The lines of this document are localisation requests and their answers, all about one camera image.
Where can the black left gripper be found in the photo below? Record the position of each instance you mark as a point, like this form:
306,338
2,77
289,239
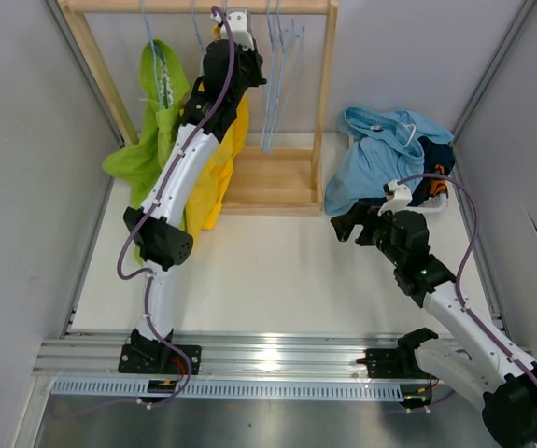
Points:
257,62

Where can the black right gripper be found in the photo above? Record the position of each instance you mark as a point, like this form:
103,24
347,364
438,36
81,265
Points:
360,214

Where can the blue hanger of navy shorts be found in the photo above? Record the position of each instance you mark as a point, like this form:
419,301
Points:
282,38

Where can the blue hanger of camouflage shorts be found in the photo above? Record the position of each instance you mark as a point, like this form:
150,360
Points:
277,70

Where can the blue hanger of light shorts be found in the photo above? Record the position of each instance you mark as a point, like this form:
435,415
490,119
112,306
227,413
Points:
291,70

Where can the light blue shorts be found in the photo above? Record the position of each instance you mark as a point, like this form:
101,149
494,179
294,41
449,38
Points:
357,121

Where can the orange camouflage patterned shorts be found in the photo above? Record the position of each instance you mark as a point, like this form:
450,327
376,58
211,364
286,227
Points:
435,186

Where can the navy blue shorts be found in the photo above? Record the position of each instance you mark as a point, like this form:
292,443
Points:
434,153

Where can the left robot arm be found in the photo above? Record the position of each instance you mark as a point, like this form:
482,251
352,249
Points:
155,226

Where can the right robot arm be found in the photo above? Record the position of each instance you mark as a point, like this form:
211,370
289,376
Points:
493,374

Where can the blue hanger of yellow shorts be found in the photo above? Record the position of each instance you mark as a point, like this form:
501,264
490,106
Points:
196,28

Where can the lime green shorts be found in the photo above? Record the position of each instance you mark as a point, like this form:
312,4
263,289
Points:
165,85

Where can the yellow shorts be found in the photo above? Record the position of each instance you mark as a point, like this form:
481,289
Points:
205,202

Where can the white plastic basket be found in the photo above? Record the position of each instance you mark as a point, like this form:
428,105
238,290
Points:
436,205

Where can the wooden clothes rack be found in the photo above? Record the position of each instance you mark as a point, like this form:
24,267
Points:
287,182

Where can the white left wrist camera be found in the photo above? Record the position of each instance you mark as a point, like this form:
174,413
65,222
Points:
238,19

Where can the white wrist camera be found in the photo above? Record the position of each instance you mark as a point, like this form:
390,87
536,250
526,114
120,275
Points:
238,19
398,196

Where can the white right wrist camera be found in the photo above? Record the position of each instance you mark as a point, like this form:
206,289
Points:
398,196

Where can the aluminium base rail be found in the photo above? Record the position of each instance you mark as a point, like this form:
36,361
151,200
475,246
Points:
256,356

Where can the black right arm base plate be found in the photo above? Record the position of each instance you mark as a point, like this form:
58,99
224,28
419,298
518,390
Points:
389,363

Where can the slotted cable duct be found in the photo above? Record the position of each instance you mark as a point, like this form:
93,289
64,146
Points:
223,389

